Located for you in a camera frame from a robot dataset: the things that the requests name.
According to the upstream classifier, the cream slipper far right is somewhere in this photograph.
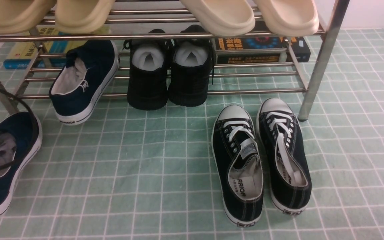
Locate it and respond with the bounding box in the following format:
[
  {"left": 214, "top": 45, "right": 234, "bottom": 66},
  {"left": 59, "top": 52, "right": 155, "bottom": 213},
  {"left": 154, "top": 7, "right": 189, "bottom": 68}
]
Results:
[{"left": 254, "top": 0, "right": 319, "bottom": 37}]

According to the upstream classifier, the cream slipper centre right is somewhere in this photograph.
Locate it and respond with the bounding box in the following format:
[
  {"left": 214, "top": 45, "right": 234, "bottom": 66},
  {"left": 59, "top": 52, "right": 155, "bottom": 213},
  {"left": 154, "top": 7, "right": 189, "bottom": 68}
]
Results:
[{"left": 180, "top": 0, "right": 255, "bottom": 37}]

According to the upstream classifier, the yellow and blue book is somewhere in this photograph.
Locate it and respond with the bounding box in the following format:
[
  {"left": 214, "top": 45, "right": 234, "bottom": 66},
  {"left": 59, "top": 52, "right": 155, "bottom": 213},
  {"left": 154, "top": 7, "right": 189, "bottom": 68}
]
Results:
[{"left": 3, "top": 26, "right": 112, "bottom": 70}]

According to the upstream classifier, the navy canvas shoe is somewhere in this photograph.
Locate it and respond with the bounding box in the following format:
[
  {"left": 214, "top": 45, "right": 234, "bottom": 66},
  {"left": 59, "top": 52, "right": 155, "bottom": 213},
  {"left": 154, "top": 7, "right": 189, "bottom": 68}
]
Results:
[
  {"left": 49, "top": 40, "right": 119, "bottom": 125},
  {"left": 0, "top": 111, "right": 42, "bottom": 216}
]

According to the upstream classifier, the yellow-beige slipper far left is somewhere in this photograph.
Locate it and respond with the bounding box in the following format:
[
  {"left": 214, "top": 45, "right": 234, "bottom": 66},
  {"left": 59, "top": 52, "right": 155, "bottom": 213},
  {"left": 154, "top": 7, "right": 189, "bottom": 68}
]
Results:
[{"left": 0, "top": 0, "right": 57, "bottom": 35}]

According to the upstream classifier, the black white-laced sneaker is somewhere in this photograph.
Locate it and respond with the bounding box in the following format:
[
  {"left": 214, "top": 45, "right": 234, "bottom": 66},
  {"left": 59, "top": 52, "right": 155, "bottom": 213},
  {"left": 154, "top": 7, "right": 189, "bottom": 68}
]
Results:
[
  {"left": 255, "top": 98, "right": 312, "bottom": 215},
  {"left": 211, "top": 105, "right": 264, "bottom": 228}
]

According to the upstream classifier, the black white-laced sneaker right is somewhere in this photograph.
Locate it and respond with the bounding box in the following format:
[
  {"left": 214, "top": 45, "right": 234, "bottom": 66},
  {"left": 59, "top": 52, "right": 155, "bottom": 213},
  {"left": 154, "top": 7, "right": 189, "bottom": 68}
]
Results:
[{"left": 255, "top": 98, "right": 312, "bottom": 215}]

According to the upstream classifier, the black cable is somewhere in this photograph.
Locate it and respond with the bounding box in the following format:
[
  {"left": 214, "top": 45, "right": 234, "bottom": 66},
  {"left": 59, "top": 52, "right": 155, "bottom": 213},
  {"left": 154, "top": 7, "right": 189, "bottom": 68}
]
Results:
[{"left": 0, "top": 84, "right": 39, "bottom": 176}]

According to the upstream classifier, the black high-top shoe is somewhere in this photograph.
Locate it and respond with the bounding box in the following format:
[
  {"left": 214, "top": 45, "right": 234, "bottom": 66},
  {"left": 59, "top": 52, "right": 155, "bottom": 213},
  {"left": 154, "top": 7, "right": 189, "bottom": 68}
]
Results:
[
  {"left": 168, "top": 38, "right": 215, "bottom": 107},
  {"left": 123, "top": 39, "right": 174, "bottom": 111}
]

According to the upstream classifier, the black white-laced sneaker left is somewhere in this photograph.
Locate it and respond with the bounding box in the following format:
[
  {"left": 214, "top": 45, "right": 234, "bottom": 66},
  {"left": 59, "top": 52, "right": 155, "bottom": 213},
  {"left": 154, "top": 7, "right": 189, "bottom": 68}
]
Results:
[{"left": 211, "top": 105, "right": 264, "bottom": 228}]

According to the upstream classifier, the black book with orange text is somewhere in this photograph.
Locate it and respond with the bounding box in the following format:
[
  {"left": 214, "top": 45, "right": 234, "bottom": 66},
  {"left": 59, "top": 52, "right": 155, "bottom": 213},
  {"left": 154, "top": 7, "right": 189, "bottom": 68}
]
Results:
[{"left": 212, "top": 21, "right": 311, "bottom": 64}]

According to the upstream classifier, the cream slipper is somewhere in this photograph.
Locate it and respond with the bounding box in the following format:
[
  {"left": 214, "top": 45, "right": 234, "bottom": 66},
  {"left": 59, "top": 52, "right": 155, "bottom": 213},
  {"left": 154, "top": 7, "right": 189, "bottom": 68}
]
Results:
[
  {"left": 254, "top": 0, "right": 319, "bottom": 37},
  {"left": 180, "top": 0, "right": 255, "bottom": 37}
]

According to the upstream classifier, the yellow-beige slipper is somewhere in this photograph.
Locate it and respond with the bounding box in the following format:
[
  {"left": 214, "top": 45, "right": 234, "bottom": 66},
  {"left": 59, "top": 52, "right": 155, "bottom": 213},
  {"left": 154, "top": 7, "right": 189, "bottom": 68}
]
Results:
[
  {"left": 55, "top": 0, "right": 116, "bottom": 34},
  {"left": 0, "top": 0, "right": 57, "bottom": 35}
]

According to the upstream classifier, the black high-top shoe right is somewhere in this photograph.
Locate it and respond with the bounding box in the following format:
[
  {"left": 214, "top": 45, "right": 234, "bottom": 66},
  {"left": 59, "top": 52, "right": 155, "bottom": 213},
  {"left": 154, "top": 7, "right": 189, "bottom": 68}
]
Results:
[{"left": 168, "top": 38, "right": 215, "bottom": 107}]

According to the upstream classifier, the black high-top shoe left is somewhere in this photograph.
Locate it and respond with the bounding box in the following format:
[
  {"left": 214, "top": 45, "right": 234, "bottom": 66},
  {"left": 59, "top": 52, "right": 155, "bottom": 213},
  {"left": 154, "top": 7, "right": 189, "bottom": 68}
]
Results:
[{"left": 123, "top": 39, "right": 174, "bottom": 111}]

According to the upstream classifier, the silver metal shoe rack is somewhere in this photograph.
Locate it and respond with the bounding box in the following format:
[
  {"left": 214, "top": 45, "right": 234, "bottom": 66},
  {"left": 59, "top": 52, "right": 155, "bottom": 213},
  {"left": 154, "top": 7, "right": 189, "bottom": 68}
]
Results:
[{"left": 0, "top": 0, "right": 349, "bottom": 122}]

